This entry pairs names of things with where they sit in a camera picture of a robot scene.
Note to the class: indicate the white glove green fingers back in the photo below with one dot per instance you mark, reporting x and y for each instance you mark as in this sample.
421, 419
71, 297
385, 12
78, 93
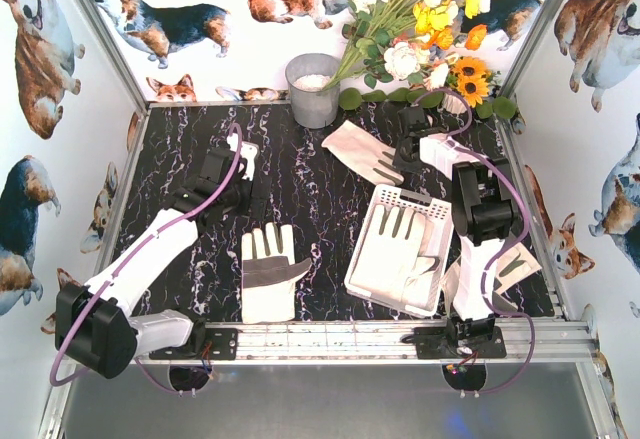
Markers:
363, 154

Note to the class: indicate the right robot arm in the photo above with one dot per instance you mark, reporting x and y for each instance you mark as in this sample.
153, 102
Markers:
483, 210

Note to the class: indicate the artificial flower bouquet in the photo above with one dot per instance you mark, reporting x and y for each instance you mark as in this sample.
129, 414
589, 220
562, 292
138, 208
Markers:
407, 40

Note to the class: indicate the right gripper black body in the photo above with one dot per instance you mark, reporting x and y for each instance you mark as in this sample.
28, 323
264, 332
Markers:
407, 146

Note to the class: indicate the aluminium front rail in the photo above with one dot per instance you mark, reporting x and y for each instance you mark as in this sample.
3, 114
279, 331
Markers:
361, 341

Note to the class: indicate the white glove grey palm patch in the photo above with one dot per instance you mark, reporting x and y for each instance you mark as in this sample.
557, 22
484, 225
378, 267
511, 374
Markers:
270, 273

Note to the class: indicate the grey metal bucket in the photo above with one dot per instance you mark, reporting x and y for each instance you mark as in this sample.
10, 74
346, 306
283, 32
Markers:
313, 95

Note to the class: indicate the right aluminium post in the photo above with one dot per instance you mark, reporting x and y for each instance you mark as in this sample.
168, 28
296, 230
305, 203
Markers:
524, 57

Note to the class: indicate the small white sunflower pot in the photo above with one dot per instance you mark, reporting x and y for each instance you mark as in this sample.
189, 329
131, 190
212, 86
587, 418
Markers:
454, 103

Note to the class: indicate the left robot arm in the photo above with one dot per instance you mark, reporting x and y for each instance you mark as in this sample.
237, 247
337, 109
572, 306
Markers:
95, 324

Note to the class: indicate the white perforated storage basket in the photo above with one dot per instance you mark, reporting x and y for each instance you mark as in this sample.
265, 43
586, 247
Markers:
439, 213

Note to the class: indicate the aluminium post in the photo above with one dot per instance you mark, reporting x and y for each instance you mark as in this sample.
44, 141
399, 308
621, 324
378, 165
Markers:
524, 57
108, 45

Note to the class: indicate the glove beside basket right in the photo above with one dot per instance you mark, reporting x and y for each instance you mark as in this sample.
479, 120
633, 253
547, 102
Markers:
512, 267

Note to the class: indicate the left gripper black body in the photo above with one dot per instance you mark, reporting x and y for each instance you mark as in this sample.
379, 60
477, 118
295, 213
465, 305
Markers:
248, 185

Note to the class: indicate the left aluminium post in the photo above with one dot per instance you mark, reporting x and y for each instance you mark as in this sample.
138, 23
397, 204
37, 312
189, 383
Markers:
108, 45

